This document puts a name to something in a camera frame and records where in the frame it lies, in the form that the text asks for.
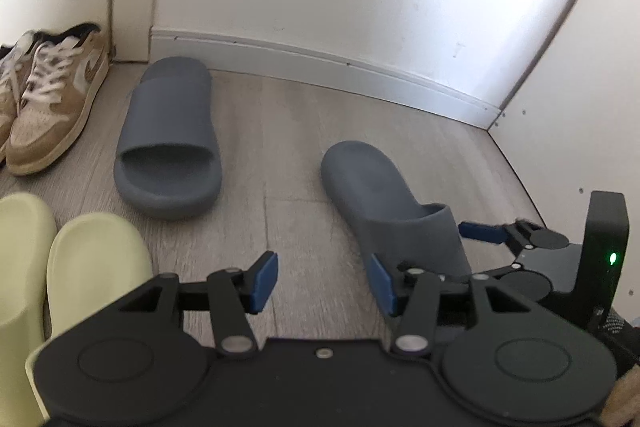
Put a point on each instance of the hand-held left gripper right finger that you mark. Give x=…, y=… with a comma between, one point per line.
x=382, y=287

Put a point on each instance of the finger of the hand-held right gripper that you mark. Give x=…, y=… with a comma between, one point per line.
x=480, y=232
x=495, y=273

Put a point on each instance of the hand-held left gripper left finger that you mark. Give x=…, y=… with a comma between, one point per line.
x=265, y=279

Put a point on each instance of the grey foam slide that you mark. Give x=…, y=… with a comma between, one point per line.
x=165, y=107
x=370, y=187

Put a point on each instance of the pale green foam slide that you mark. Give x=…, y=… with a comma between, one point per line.
x=95, y=257
x=20, y=257

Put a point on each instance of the brown suede sneaker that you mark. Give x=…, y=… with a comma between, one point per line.
x=50, y=127
x=7, y=107

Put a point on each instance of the person's right hand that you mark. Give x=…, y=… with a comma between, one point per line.
x=620, y=332

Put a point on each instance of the tan furry cloth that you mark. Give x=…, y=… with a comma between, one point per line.
x=627, y=402

